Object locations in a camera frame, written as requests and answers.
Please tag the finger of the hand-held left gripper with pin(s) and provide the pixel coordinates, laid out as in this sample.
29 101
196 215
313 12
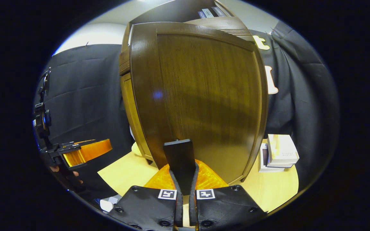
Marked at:
88 152

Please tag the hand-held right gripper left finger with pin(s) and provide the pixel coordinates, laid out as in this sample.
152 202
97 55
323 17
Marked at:
178 205

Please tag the round yellow cushion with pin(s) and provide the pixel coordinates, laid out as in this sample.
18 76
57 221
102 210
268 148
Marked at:
136 149

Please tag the small white box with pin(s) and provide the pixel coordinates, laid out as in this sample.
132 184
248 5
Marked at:
108 204

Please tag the wooden shoe cabinet door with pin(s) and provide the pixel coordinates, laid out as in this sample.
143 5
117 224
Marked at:
204 96
130 102

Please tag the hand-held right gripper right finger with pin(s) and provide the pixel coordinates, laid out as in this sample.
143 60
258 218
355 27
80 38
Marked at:
193 205

